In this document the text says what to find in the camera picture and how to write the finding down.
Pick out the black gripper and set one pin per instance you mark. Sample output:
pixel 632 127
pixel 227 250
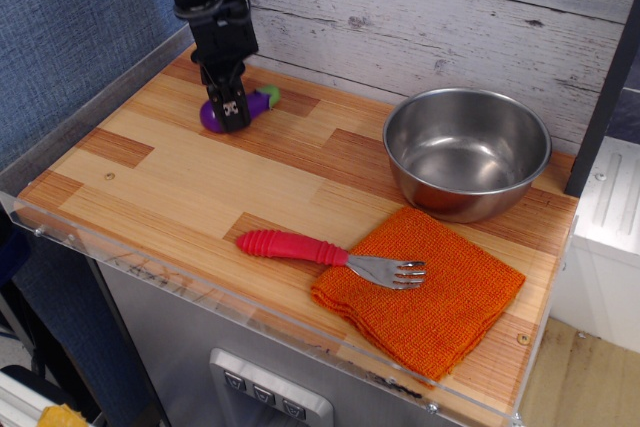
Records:
pixel 224 38

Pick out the purple toy eggplant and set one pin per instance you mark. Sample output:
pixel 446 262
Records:
pixel 259 101

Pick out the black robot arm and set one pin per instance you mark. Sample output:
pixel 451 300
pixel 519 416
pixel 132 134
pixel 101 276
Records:
pixel 185 9

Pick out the stainless steel bowl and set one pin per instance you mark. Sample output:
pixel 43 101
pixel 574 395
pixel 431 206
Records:
pixel 465 155

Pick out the orange knitted cloth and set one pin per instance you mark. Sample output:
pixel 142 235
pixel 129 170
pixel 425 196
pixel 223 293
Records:
pixel 430 329

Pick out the silver control panel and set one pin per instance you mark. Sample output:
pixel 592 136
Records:
pixel 240 376

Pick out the white side cabinet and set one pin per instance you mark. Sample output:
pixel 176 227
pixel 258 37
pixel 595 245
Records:
pixel 597 290

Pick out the red handled metal fork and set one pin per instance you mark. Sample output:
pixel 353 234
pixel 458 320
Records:
pixel 384 272

